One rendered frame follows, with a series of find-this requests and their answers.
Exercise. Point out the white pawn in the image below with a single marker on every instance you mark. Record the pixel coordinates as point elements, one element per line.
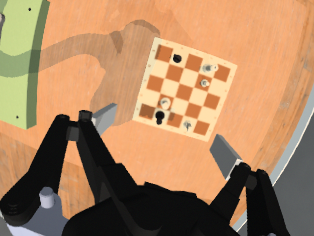
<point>204,83</point>

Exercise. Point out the chessboard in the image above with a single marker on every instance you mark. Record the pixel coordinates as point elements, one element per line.
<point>181,84</point>

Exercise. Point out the white chess queen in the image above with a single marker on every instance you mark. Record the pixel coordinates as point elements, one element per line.
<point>165,102</point>

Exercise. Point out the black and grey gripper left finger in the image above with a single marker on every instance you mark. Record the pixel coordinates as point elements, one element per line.
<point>31,207</point>

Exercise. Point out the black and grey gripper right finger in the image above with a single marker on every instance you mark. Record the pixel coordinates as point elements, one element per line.
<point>264,216</point>

